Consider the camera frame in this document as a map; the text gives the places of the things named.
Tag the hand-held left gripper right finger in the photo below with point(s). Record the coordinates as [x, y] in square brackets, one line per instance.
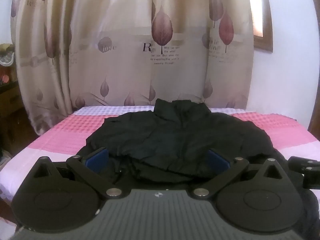
[220, 159]

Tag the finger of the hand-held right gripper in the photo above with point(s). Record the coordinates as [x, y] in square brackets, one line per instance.
[308, 172]

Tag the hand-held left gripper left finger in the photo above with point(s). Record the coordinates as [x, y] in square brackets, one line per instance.
[97, 159]

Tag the black jacket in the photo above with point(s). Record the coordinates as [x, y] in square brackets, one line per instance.
[180, 140]

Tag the pink checked blanket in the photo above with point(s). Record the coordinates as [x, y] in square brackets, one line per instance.
[57, 142]

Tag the dark wooden board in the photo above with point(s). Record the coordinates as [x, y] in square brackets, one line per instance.
[315, 127]

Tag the brown wooden cabinet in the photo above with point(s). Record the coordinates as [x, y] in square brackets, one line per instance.
[11, 115]

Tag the beige leaf print curtain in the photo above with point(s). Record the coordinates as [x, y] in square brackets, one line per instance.
[140, 42]

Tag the white lace basket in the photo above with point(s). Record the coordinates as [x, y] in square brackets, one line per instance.
[6, 55]

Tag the brown wooden window frame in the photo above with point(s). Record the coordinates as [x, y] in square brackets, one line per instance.
[265, 32]

